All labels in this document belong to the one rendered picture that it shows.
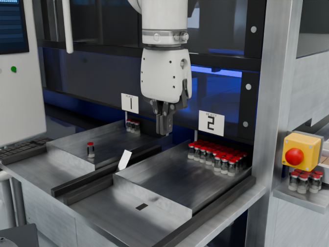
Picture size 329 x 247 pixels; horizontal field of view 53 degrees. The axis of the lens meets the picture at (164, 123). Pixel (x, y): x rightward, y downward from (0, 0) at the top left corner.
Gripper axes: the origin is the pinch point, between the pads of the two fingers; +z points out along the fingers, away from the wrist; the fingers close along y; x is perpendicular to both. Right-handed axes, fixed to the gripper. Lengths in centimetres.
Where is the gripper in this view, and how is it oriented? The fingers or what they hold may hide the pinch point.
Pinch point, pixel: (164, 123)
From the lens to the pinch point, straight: 67.4
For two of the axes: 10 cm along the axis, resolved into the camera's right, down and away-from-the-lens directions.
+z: 0.0, 9.5, 3.1
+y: -7.5, -2.1, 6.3
